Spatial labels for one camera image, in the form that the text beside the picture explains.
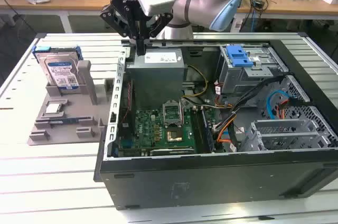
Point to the empty blue disk carrier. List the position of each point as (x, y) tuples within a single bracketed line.
[(237, 55)]

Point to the black PC case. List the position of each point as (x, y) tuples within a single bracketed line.
[(198, 184)]

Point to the metal drive cage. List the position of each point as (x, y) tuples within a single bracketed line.
[(237, 78)]

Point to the perforated metal disk bay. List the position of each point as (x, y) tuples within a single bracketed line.
[(285, 129)]

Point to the black RAM slot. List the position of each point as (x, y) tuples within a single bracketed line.
[(196, 131)]

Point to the blue RAM stick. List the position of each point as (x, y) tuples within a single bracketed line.
[(208, 134), (64, 120)]

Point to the black graphics card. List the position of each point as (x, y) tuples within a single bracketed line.
[(171, 151)]

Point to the grey power supply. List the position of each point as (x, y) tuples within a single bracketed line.
[(155, 81)]

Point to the green motherboard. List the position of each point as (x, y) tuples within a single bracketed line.
[(148, 131)]

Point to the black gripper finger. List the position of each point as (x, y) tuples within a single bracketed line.
[(116, 16), (158, 26)]

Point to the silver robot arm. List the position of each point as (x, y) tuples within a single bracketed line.
[(200, 4)]

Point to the CPU socket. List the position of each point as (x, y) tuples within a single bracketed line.
[(174, 134)]

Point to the silver CPU chip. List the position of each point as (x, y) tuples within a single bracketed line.
[(53, 109)]

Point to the hard disk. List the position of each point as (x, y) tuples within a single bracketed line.
[(59, 70)]

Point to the grey parts rack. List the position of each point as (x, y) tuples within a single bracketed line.
[(68, 131)]

